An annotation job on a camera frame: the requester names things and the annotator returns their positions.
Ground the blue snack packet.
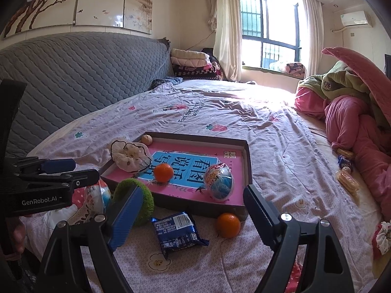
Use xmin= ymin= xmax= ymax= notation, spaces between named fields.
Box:
xmin=151 ymin=212 xmax=209 ymax=259

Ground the grey quilted headboard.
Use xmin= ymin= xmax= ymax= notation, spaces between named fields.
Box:
xmin=1 ymin=32 xmax=173 ymax=157

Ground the red white snack bag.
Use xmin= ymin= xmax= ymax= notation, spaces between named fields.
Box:
xmin=68 ymin=178 xmax=108 ymax=225

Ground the small blue wrapped candy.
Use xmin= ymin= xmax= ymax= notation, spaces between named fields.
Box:
xmin=338 ymin=155 xmax=353 ymax=173

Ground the person's left hand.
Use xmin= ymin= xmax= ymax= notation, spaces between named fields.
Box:
xmin=1 ymin=218 xmax=26 ymax=261

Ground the cream curtain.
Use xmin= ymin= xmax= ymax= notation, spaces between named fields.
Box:
xmin=303 ymin=0 xmax=325 ymax=77
xmin=208 ymin=0 xmax=242 ymax=81

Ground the green fuzzy scrunchie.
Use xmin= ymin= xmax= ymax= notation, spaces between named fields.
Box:
xmin=113 ymin=178 xmax=154 ymax=227

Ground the orange tangerine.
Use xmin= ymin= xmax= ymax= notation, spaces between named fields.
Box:
xmin=153 ymin=163 xmax=174 ymax=183
xmin=215 ymin=213 xmax=241 ymax=239

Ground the cream scrunchie with black trim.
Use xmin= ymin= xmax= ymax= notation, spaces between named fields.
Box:
xmin=109 ymin=139 xmax=153 ymax=174

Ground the white air conditioner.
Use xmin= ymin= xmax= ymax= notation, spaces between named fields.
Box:
xmin=341 ymin=11 xmax=372 ymax=27

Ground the dark cloth near headboard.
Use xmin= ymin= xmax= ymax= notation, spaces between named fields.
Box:
xmin=148 ymin=77 xmax=184 ymax=91

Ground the black television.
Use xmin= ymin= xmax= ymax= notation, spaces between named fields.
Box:
xmin=384 ymin=54 xmax=391 ymax=79

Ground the left cream curtain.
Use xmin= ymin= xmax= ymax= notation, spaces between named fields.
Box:
xmin=208 ymin=0 xmax=242 ymax=81

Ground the red white scrunchie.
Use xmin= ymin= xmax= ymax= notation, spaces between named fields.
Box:
xmin=372 ymin=221 xmax=391 ymax=259

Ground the blue white egg toy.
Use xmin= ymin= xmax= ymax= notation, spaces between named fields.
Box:
xmin=204 ymin=163 xmax=234 ymax=202

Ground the right cream curtain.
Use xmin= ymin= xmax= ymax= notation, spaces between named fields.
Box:
xmin=303 ymin=0 xmax=325 ymax=77

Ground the dark shallow box tray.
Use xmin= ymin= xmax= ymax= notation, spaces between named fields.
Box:
xmin=98 ymin=131 xmax=253 ymax=219

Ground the floral wall painting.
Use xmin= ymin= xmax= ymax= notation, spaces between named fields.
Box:
xmin=3 ymin=0 xmax=152 ymax=38

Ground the brown walnut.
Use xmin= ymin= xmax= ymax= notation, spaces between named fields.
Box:
xmin=141 ymin=134 xmax=153 ymax=146

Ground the green blanket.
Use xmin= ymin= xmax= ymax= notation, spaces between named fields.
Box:
xmin=297 ymin=61 xmax=390 ymax=128

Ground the pink quilt pile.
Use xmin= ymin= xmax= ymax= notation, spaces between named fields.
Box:
xmin=294 ymin=47 xmax=390 ymax=220

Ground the folded blankets stack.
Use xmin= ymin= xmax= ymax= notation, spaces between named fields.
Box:
xmin=170 ymin=48 xmax=225 ymax=81

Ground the floral item on windowsill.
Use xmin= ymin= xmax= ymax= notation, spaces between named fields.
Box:
xmin=285 ymin=62 xmax=305 ymax=79

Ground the window with dark frame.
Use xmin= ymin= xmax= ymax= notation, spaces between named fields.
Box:
xmin=240 ymin=0 xmax=301 ymax=70

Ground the yellow wrapped snack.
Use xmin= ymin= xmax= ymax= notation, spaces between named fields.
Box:
xmin=336 ymin=148 xmax=355 ymax=159
xmin=335 ymin=167 xmax=359 ymax=194

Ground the pink floral bed sheet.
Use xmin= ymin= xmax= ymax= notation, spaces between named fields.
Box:
xmin=31 ymin=81 xmax=374 ymax=292

